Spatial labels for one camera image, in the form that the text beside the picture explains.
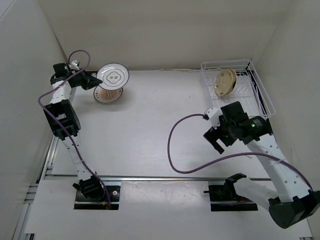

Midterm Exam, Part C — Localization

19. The orange sunburst white plate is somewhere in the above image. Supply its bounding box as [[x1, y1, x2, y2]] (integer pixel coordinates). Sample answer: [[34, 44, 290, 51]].
[[93, 86, 123, 104]]

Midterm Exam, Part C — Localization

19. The white plate with dark rings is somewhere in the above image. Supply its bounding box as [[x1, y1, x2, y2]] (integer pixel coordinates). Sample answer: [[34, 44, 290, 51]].
[[96, 63, 130, 91]]

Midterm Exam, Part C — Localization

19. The beige plate front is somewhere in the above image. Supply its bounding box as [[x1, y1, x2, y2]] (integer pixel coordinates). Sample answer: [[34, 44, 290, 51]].
[[214, 69, 235, 96]]

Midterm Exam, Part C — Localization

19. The beige plate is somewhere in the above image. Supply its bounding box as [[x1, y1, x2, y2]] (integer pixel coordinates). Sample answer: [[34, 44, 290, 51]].
[[214, 69, 235, 96], [228, 69, 237, 94]]

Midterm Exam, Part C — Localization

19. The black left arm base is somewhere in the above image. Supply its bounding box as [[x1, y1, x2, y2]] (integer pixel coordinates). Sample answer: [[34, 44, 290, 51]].
[[72, 181, 121, 211]]

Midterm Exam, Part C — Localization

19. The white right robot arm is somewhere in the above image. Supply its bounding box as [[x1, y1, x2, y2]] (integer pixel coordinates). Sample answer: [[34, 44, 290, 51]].
[[203, 101, 320, 229]]

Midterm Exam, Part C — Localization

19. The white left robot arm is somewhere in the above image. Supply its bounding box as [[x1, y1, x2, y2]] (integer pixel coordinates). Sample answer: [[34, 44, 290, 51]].
[[44, 61, 106, 201]]

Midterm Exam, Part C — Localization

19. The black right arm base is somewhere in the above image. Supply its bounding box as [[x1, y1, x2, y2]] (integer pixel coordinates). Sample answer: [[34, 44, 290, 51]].
[[203, 184, 258, 212]]

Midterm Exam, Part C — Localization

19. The beige plate rear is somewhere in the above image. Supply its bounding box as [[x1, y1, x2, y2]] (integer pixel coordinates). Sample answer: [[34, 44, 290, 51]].
[[228, 69, 237, 94]]

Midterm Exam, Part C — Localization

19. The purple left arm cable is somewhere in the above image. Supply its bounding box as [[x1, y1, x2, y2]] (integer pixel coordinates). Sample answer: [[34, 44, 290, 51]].
[[37, 49, 113, 210]]

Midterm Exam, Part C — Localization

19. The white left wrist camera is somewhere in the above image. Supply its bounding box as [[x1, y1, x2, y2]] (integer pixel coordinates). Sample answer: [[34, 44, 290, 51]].
[[69, 59, 80, 71]]

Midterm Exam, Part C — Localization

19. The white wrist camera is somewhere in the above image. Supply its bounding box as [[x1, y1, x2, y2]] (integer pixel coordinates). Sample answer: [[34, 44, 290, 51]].
[[69, 59, 80, 71], [205, 107, 222, 129]]

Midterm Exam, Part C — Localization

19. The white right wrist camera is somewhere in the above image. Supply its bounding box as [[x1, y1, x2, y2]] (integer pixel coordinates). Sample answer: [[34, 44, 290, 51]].
[[205, 107, 222, 129]]

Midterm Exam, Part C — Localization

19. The white wire dish rack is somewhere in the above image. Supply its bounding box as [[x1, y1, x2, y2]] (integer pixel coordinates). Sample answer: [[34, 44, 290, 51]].
[[200, 59, 276, 119]]

